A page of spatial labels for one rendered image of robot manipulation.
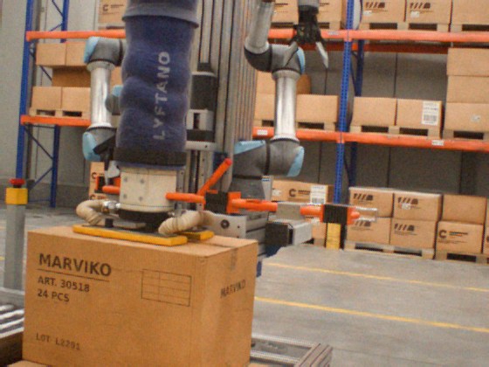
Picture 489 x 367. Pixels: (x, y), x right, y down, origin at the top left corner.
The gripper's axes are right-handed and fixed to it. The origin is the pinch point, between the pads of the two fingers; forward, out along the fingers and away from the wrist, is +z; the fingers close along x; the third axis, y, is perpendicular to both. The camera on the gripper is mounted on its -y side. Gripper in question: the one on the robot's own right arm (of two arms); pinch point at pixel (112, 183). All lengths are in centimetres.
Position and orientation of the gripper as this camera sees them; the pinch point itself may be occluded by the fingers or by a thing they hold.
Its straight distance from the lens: 241.5
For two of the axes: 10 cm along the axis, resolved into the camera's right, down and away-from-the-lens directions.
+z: -0.7, 10.0, 0.5
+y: 9.3, 0.8, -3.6
